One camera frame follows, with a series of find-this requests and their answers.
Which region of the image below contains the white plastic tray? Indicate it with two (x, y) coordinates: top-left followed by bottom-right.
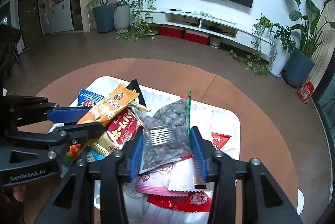
(69, 75), (241, 224)

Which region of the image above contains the red snack packet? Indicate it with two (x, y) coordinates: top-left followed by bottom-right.
(146, 131), (233, 214)

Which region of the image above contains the red paper bag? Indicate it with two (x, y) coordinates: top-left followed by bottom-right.
(296, 81), (314, 104)

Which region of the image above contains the clear bag of seeds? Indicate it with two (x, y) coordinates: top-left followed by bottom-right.
(132, 92), (192, 174)

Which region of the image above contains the black snack packet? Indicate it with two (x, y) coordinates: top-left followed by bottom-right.
(127, 79), (146, 107)

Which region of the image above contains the red box left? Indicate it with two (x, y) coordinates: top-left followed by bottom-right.
(160, 26), (184, 39)

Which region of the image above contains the beige red biscuit packet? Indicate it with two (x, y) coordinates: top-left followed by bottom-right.
(89, 108), (141, 157)

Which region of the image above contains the light blue chips bag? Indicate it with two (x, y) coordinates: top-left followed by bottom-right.
(78, 147), (105, 162)

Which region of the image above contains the large plant dark pot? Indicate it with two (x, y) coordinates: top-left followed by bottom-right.
(284, 0), (334, 88)

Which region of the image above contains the dark blue snack bag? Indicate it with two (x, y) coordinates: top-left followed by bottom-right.
(77, 89), (104, 108)

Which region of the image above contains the pink white snack packet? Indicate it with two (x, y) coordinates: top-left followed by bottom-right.
(136, 163), (188, 197)

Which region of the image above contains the white sachet packet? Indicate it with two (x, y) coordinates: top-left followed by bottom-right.
(168, 158), (207, 192)

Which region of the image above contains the person left hand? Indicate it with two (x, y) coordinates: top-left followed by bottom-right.
(13, 185), (26, 203)

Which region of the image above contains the red box right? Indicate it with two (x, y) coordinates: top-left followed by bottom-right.
(183, 30), (210, 45)

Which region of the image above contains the white robot vacuum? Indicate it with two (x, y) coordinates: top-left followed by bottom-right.
(296, 189), (304, 216)

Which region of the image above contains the red box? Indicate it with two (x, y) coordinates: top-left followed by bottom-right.
(183, 30), (210, 45)
(160, 26), (184, 39)

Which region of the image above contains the plant in grey pot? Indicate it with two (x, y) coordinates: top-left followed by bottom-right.
(113, 0), (130, 31)

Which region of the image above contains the white tv cabinet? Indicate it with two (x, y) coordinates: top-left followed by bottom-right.
(136, 9), (276, 61)

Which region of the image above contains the orange lollipop packet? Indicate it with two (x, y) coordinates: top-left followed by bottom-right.
(63, 84), (140, 167)

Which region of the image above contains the trailing plant white pot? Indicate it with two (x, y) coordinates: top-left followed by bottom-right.
(229, 14), (296, 78)

